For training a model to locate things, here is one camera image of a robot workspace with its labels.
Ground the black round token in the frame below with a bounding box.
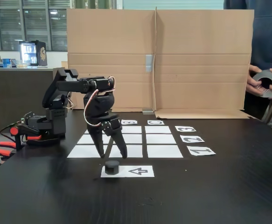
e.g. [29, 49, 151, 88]
[105, 160, 120, 175]

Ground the grey tape roll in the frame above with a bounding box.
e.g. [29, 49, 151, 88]
[252, 70, 272, 99]

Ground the person's right hand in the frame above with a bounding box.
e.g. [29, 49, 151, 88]
[245, 64, 264, 97]

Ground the white arrow paper sheet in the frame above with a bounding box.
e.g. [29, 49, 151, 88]
[100, 165, 155, 178]

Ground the paper label number 3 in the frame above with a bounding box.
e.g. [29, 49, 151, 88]
[174, 126, 196, 133]

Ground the green controller board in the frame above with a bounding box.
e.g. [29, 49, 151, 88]
[21, 111, 34, 124]

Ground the paper label number 2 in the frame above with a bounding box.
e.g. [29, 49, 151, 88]
[180, 135, 205, 143]

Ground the black mini fridge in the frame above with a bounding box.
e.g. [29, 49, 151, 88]
[18, 40, 48, 67]

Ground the black orange bar clamp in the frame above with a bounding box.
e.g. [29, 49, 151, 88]
[9, 125, 43, 151]
[0, 140, 18, 169]

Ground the paper label number 1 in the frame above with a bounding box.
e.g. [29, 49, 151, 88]
[187, 147, 216, 156]

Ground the dark counter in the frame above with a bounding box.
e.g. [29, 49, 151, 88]
[0, 66, 68, 134]

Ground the brown cardboard screen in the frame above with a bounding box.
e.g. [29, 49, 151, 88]
[66, 6, 255, 119]

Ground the person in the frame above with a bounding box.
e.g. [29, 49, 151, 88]
[223, 0, 272, 128]

